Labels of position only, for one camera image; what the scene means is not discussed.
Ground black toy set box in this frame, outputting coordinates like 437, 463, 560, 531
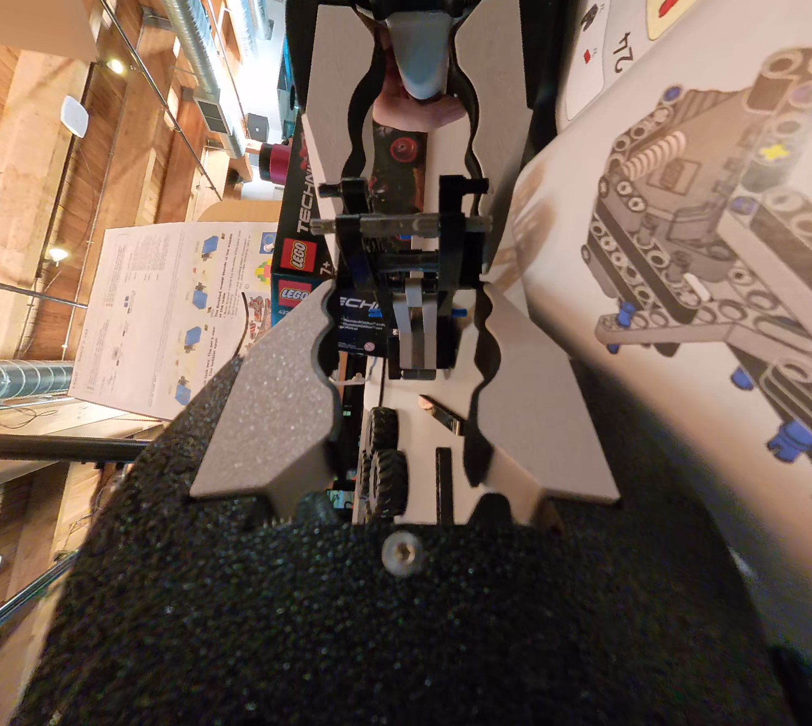
269, 117, 436, 360

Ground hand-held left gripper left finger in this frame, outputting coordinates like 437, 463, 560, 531
189, 279, 345, 519

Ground black grey toy brick model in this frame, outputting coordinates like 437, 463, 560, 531
317, 174, 493, 382

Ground printed instruction sheet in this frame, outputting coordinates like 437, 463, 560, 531
75, 221, 280, 422

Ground black metal pole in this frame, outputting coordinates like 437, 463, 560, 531
0, 433, 151, 462

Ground black toy tyre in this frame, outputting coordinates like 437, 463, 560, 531
358, 448, 411, 519
369, 407, 401, 454

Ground black perforated toy beam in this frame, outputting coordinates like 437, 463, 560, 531
434, 447, 455, 525

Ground dark metallic toy piece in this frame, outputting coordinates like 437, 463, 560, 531
419, 394, 468, 437

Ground red black cylindrical object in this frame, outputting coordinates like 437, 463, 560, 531
259, 142, 294, 185

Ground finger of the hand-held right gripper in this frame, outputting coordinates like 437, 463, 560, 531
452, 0, 535, 218
300, 3, 376, 214

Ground white ceiling access point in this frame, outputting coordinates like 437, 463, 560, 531
60, 95, 90, 138

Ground brown cardboard board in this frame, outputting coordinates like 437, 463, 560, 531
197, 199, 284, 226

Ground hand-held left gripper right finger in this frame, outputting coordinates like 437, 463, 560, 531
463, 283, 620, 525

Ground person's right hand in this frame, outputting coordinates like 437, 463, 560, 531
373, 77, 468, 132

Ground clear bag with sticker sheet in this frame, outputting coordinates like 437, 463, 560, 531
241, 291, 275, 354

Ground white instruction booklet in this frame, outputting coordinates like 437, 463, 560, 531
501, 0, 812, 568

